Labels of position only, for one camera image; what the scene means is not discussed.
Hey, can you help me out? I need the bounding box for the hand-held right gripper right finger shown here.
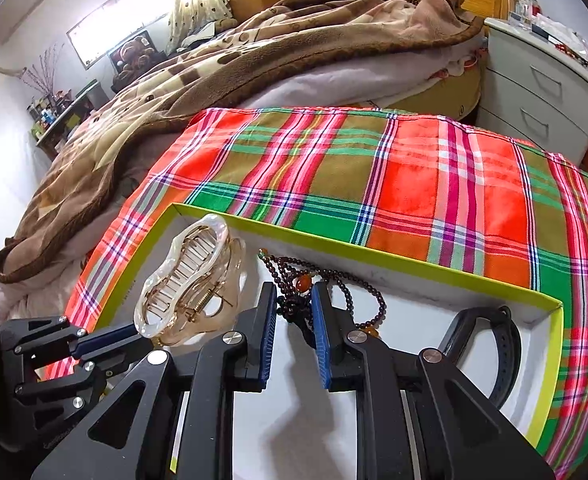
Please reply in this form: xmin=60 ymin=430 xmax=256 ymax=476
xmin=310 ymin=281 xmax=557 ymax=480

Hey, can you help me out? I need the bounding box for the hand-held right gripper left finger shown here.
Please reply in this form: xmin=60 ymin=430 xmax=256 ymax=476
xmin=30 ymin=281 xmax=279 ymax=480

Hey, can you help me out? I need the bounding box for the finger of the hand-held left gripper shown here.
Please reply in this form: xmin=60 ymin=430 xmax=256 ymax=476
xmin=14 ymin=340 xmax=155 ymax=436
xmin=0 ymin=316 xmax=140 ymax=361

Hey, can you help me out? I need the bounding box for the dark beaded bracelet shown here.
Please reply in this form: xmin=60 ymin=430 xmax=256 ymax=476
xmin=258 ymin=247 xmax=389 ymax=348

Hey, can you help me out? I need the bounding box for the pearly beige hair claw clip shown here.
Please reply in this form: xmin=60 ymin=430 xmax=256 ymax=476
xmin=133 ymin=213 xmax=247 ymax=348

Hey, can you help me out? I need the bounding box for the yellow-green shallow cardboard box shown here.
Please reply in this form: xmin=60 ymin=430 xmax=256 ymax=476
xmin=91 ymin=202 xmax=564 ymax=480

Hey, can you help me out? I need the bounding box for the red green plaid cloth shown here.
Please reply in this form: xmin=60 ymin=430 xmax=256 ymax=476
xmin=44 ymin=106 xmax=588 ymax=480

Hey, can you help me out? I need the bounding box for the black wrist band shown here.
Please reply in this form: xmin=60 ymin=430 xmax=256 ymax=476
xmin=436 ymin=305 xmax=522 ymax=408

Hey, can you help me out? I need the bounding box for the dark shelf with bottles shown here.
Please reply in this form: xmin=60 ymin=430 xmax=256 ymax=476
xmin=26 ymin=80 xmax=110 ymax=161

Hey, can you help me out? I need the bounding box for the pale bed sheet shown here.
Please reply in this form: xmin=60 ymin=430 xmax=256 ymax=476
xmin=0 ymin=47 xmax=482 ymax=321

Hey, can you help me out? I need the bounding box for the dried branch bouquet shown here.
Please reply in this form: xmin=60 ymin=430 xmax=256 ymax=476
xmin=21 ymin=42 xmax=67 ymax=106

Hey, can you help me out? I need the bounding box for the brown patterned fleece blanket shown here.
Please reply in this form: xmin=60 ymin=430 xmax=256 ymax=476
xmin=0 ymin=0 xmax=487 ymax=286

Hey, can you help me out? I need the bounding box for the brown teddy bear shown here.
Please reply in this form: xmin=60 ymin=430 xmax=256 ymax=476
xmin=108 ymin=30 xmax=157 ymax=75

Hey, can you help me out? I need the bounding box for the bright window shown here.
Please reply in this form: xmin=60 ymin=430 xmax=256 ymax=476
xmin=66 ymin=0 xmax=172 ymax=71

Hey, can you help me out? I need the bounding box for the grey two-drawer nightstand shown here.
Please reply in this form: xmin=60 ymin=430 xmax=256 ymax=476
xmin=476 ymin=16 xmax=588 ymax=166

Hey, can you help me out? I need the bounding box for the clear plastic cup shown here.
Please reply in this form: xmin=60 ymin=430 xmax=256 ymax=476
xmin=508 ymin=0 xmax=533 ymax=28

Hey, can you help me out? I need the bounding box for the white tissue pack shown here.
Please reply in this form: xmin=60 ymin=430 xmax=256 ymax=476
xmin=531 ymin=12 xmax=582 ymax=50

